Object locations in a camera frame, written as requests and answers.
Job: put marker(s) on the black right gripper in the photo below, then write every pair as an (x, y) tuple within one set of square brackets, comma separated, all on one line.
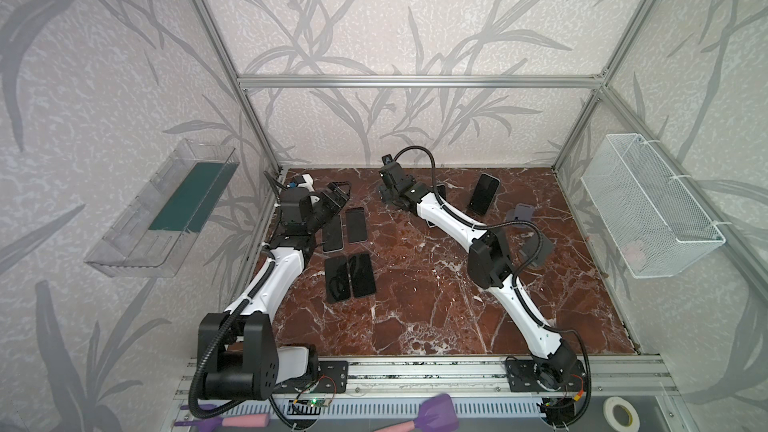
[(389, 171)]

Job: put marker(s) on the grey phone stand front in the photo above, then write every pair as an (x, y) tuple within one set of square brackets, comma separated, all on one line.
[(535, 250)]

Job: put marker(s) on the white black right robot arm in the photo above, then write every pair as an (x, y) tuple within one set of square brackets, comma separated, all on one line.
[(489, 266)]

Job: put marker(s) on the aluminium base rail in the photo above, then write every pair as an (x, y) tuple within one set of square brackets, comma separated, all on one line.
[(385, 387)]

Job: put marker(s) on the purple grey phone stand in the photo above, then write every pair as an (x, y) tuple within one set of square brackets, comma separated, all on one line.
[(520, 215)]

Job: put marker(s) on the purple pink spatula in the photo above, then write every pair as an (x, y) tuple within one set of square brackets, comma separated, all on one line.
[(436, 414)]

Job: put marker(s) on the clear plastic wall bin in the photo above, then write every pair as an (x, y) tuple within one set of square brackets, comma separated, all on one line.
[(152, 237)]

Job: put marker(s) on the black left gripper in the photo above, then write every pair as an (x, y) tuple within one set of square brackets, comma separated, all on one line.
[(330, 201)]

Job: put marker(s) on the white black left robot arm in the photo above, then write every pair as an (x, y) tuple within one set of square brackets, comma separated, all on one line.
[(238, 358)]

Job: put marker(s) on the white wire mesh basket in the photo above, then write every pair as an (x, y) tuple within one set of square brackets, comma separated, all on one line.
[(659, 228)]

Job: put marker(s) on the black phone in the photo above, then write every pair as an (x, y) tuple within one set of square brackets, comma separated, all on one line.
[(362, 276), (484, 193), (332, 235), (337, 281), (356, 225)]

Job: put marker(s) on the white tape roll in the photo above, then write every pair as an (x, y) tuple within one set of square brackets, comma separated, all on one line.
[(621, 415)]

